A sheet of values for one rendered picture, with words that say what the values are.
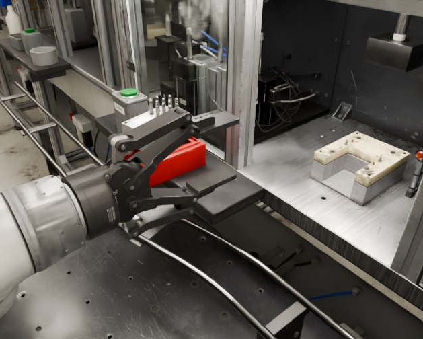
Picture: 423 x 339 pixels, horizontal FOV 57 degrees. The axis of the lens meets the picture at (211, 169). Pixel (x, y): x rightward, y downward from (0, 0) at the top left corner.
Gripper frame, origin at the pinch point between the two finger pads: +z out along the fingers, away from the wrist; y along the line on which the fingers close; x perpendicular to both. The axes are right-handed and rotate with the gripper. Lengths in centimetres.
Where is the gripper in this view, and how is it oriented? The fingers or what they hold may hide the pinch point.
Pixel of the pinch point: (216, 151)
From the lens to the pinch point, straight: 53.1
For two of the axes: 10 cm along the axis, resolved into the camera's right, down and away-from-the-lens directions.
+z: 7.8, -3.4, 5.2
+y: 0.0, -8.4, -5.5
